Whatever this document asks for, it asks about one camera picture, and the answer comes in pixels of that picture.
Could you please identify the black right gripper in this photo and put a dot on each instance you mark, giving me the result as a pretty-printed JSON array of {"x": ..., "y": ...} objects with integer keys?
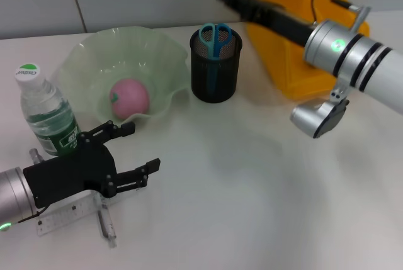
[{"x": 283, "y": 21}]

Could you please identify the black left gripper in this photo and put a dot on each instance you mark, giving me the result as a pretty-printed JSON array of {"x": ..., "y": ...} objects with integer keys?
[{"x": 69, "y": 175}]

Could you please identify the pink peach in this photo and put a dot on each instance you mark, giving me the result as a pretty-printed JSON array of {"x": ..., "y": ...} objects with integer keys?
[{"x": 129, "y": 98}]

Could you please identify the blue scissors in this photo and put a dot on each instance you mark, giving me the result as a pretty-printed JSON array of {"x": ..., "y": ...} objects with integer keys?
[{"x": 215, "y": 46}]

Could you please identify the grey pen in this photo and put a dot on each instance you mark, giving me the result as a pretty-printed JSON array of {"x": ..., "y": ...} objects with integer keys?
[{"x": 107, "y": 229}]

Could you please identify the clear plastic water bottle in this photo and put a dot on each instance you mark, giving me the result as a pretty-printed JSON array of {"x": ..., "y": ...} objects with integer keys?
[{"x": 47, "y": 115}]

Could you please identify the transparent plastic ruler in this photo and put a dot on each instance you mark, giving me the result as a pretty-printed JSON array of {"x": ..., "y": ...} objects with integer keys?
[{"x": 63, "y": 215}]

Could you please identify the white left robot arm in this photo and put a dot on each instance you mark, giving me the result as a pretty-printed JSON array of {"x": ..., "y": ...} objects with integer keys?
[{"x": 12, "y": 194}]

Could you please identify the black mesh pen holder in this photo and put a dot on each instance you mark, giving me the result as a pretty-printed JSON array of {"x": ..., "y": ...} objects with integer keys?
[{"x": 230, "y": 81}]

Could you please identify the green glass fruit plate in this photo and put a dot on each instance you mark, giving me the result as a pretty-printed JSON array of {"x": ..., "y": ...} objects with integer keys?
[{"x": 94, "y": 59}]

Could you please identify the yellow plastic bin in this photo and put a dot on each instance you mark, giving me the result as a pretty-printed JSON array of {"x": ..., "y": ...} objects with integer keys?
[{"x": 283, "y": 62}]

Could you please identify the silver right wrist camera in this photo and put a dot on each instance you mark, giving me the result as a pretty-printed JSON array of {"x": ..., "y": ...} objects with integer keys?
[{"x": 311, "y": 115}]

